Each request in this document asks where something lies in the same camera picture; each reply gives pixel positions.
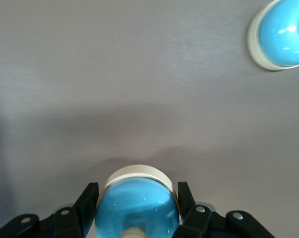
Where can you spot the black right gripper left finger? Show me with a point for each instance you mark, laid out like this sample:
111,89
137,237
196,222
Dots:
65,223

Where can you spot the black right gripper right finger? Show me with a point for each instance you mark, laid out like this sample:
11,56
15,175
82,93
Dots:
213,226

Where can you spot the blue bell with cream base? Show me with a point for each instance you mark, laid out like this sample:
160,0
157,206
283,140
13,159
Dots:
280,37
137,205

